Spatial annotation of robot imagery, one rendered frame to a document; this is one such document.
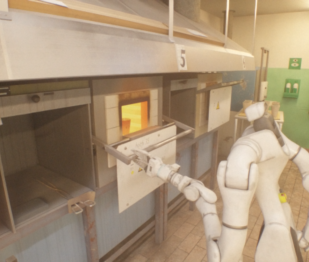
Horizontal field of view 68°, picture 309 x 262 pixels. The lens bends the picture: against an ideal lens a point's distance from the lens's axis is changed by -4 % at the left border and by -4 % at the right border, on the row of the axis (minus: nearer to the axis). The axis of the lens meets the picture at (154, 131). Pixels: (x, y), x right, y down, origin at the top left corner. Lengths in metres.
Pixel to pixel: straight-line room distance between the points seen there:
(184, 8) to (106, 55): 1.77
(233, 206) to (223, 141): 3.58
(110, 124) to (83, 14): 0.65
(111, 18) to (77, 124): 0.61
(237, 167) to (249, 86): 3.34
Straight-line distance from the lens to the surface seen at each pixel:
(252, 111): 0.89
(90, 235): 1.54
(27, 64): 0.74
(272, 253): 1.05
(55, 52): 0.80
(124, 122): 1.61
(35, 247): 1.41
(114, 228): 1.78
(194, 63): 1.51
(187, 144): 2.22
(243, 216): 0.77
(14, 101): 1.04
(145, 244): 2.33
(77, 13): 0.93
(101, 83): 1.31
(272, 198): 0.99
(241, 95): 4.07
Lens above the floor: 1.53
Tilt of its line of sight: 15 degrees down
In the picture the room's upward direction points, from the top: straight up
